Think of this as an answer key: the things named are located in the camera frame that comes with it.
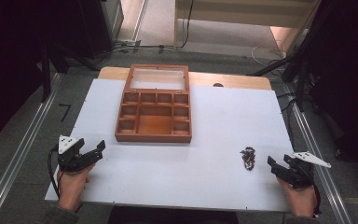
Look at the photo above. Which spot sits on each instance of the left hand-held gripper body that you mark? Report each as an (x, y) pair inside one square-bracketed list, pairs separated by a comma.
[(69, 161)]

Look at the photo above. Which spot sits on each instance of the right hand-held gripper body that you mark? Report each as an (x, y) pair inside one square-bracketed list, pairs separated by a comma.
[(300, 175)]

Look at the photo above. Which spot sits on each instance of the brown wooden compartment box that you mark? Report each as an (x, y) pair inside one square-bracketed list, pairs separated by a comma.
[(154, 124)]

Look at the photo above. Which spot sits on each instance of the person's right hand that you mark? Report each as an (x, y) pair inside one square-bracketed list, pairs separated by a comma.
[(300, 200)]

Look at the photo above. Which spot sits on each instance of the person's left hand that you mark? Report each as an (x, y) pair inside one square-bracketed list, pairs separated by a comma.
[(71, 188)]

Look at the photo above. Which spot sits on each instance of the white board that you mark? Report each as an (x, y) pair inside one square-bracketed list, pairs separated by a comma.
[(205, 140)]

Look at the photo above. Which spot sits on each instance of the black metal stand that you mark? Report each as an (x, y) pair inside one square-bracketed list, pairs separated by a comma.
[(301, 77), (46, 74)]

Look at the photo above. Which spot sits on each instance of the wooden table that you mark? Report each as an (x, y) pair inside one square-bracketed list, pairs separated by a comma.
[(233, 81)]

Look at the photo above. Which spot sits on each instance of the person's dark clothing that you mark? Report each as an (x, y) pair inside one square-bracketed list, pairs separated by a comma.
[(171, 217)]

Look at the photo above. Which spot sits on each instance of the dark cabinet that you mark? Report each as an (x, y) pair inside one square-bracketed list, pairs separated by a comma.
[(102, 25)]

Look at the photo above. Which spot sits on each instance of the metal floor rail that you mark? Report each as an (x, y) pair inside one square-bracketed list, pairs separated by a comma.
[(21, 140), (320, 161)]

